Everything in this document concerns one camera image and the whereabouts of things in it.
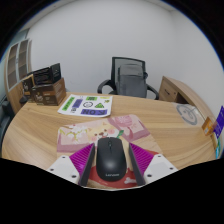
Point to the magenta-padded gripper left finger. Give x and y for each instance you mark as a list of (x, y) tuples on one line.
[(65, 165)]

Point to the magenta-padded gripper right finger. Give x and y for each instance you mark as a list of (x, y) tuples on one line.
[(158, 165)]

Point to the black computer mouse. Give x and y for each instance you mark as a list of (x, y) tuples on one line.
[(111, 160)]

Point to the white sticker sheet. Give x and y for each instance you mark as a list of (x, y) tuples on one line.
[(85, 105)]

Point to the orange-brown box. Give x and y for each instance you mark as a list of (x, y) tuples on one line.
[(209, 126)]

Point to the large brown cardboard box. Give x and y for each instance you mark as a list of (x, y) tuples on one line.
[(50, 94)]

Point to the black armchair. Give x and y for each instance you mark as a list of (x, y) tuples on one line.
[(6, 120)]

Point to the purple standing card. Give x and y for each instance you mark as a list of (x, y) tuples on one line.
[(220, 121)]

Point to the wooden side desk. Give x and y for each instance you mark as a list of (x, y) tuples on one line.
[(181, 88)]

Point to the grey backpack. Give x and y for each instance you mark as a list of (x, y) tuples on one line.
[(131, 81)]

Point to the black cardboard box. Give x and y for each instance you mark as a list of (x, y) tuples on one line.
[(43, 76)]

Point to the wooden shelf unit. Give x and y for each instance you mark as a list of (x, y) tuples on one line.
[(13, 86)]

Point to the black mesh office chair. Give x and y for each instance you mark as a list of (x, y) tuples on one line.
[(115, 71)]

